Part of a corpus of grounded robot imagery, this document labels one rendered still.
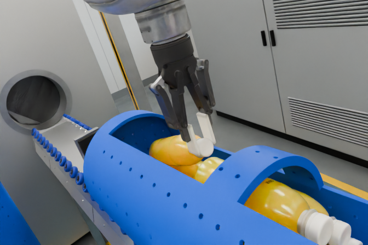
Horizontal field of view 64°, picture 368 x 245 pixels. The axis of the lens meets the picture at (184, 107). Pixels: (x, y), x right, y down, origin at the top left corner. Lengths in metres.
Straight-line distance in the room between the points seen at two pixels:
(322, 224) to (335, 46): 1.72
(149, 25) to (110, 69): 4.69
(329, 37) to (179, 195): 1.74
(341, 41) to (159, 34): 1.64
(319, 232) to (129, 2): 0.34
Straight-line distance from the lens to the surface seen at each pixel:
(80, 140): 1.17
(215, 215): 0.41
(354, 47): 2.01
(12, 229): 1.34
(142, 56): 5.36
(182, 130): 0.57
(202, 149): 0.61
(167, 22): 0.50
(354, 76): 2.08
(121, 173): 0.60
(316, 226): 0.42
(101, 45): 5.12
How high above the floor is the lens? 1.49
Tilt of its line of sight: 22 degrees down
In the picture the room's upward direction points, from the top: 17 degrees counter-clockwise
